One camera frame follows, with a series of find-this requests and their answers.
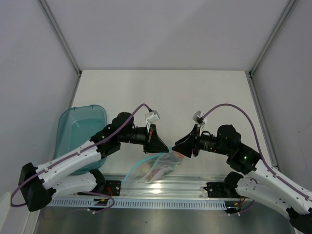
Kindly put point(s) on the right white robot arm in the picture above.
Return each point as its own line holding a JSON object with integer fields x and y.
{"x": 248, "y": 163}

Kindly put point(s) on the teal plastic tray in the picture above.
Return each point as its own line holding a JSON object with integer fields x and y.
{"x": 76, "y": 125}

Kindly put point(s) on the aluminium mounting rail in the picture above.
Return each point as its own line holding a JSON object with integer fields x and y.
{"x": 161, "y": 187}

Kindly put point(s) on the right aluminium frame post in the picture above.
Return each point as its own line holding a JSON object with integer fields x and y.
{"x": 278, "y": 26}

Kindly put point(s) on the aluminium frame post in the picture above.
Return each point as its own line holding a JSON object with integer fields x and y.
{"x": 278, "y": 26}
{"x": 59, "y": 35}

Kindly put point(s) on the left aluminium frame post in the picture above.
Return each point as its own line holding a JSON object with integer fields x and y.
{"x": 59, "y": 35}

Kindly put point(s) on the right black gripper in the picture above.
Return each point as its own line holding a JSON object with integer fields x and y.
{"x": 185, "y": 146}

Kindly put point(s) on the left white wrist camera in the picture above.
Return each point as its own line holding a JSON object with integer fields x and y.
{"x": 151, "y": 118}

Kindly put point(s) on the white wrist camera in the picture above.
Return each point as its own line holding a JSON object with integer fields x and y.
{"x": 199, "y": 119}
{"x": 151, "y": 118}

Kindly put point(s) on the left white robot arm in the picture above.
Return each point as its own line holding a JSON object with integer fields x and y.
{"x": 104, "y": 143}

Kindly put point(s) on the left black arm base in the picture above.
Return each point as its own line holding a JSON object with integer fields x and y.
{"x": 111, "y": 187}

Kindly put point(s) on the clear zip top bag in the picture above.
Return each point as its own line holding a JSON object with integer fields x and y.
{"x": 153, "y": 168}

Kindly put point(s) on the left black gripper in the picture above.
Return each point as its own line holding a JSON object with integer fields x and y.
{"x": 153, "y": 144}

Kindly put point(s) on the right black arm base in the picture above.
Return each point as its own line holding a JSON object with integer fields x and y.
{"x": 221, "y": 190}

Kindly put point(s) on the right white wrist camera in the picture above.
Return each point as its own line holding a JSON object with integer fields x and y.
{"x": 199, "y": 119}

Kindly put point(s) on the white slotted cable duct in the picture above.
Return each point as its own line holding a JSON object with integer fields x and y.
{"x": 89, "y": 202}

